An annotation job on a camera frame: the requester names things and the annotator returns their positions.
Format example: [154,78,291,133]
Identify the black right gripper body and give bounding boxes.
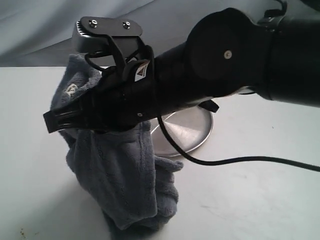
[43,58,160,133]

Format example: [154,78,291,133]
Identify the blue-grey fleece towel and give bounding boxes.
[48,53,185,232]

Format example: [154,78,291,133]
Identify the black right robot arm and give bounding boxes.
[43,8,320,133]

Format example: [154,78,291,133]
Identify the round stainless steel plate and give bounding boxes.
[150,106,214,158]

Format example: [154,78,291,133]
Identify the grey backdrop cloth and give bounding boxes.
[0,0,320,68]

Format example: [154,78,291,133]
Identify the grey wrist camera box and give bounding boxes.
[71,16,143,54]

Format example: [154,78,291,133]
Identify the black camera cable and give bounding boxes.
[83,44,320,173]

